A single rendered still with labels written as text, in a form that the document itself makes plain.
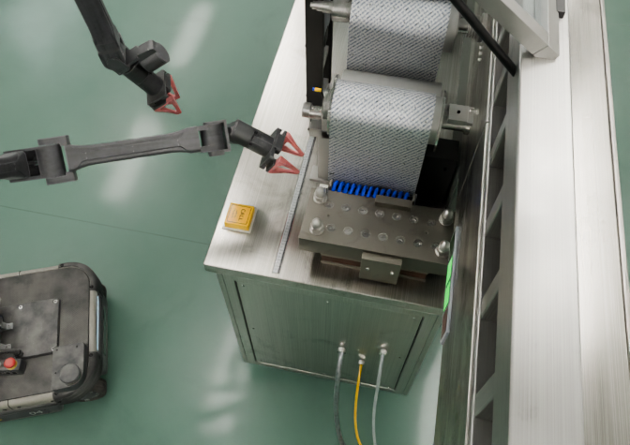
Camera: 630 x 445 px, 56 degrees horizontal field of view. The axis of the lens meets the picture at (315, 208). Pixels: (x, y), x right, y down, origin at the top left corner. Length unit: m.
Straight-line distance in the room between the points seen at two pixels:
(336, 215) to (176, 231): 1.36
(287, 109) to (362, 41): 0.48
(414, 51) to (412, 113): 0.21
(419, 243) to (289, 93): 0.74
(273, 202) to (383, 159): 0.39
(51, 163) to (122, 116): 1.79
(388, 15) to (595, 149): 0.58
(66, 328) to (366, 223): 1.32
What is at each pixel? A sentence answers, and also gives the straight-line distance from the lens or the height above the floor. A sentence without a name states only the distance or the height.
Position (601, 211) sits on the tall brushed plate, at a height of 1.44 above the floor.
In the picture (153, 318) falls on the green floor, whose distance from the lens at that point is 2.60.
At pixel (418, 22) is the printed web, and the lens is 1.51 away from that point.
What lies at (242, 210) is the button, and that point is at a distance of 1.68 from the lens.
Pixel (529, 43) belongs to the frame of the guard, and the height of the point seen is 1.68.
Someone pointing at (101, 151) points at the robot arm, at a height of 1.23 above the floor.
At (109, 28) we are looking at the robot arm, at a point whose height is 1.36.
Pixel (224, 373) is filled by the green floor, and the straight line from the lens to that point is 2.46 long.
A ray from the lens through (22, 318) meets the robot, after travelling 2.48.
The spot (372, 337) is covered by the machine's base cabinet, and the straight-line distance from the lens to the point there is 1.85.
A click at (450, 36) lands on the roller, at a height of 1.35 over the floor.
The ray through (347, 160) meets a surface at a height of 1.12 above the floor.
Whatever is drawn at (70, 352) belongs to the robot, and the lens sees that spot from 2.33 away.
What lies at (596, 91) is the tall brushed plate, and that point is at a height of 1.44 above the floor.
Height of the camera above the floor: 2.33
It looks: 57 degrees down
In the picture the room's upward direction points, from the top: straight up
